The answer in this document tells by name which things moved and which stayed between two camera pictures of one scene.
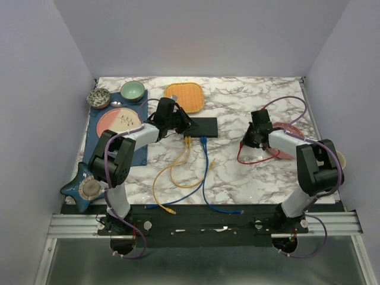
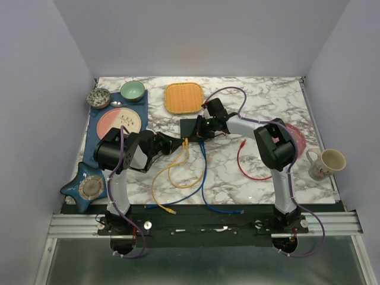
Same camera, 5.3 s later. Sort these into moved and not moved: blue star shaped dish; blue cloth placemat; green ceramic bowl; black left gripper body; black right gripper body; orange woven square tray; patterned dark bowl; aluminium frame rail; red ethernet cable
Moved: black right gripper body; red ethernet cable; black left gripper body
Not moved: blue cloth placemat; aluminium frame rail; green ceramic bowl; patterned dark bowl; blue star shaped dish; orange woven square tray
